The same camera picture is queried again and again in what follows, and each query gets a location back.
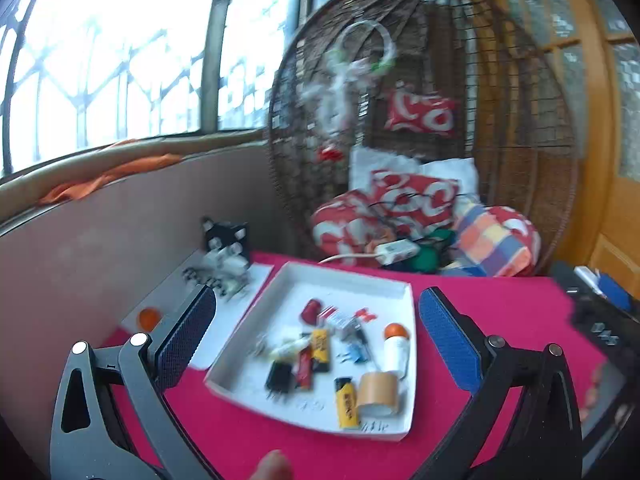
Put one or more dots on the white crumpled wrapper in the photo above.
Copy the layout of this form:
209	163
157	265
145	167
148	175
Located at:
290	347

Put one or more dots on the white cardboard tray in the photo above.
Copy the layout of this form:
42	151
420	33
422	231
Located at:
280	305

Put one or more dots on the person's left hand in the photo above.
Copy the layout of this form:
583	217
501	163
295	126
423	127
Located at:
272	467

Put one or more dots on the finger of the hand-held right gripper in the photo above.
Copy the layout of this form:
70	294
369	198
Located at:
600	325

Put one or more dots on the red lighter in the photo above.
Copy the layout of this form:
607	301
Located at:
305	370

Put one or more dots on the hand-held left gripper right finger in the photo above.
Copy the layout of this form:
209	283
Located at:
450	342

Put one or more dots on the white hanging ornament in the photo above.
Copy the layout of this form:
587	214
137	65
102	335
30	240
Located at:
345	90

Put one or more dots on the white bottle orange cap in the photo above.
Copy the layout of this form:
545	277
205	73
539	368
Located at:
395	352

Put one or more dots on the green cloth bundle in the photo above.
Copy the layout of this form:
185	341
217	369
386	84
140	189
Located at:
430	255

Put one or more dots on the window with metal grille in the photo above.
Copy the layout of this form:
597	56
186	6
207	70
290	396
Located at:
100	60

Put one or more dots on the blue and white packet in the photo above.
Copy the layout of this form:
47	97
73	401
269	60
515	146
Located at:
612	290

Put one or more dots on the white pillow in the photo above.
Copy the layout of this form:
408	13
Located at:
360	165

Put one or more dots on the brown tape roll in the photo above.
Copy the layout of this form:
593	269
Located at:
377	390

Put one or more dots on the small dark red item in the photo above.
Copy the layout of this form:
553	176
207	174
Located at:
311	311

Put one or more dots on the small red white cushion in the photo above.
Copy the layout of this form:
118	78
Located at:
422	110

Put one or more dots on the wicker hanging chair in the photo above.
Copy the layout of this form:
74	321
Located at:
515	110

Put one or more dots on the striped multicolour cushion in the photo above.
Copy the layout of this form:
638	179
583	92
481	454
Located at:
490	245

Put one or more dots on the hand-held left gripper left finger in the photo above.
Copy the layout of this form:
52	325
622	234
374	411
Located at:
182	332

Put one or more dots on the black plug adapter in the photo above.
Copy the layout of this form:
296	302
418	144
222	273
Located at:
278	380

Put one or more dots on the dark blue binder clip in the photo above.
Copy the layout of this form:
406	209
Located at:
356	352

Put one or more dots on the tangerine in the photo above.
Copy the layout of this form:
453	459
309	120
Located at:
149	319

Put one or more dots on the red and white small box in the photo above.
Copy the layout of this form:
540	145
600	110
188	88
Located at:
335	319

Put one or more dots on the yellow and black lighter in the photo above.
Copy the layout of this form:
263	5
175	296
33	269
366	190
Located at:
321	350

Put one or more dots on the magenta tablecloth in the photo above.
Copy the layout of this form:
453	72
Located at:
500	305

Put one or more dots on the orange cloth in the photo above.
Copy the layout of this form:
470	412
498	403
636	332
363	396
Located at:
110	175

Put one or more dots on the white power strip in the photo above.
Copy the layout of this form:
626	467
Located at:
397	252

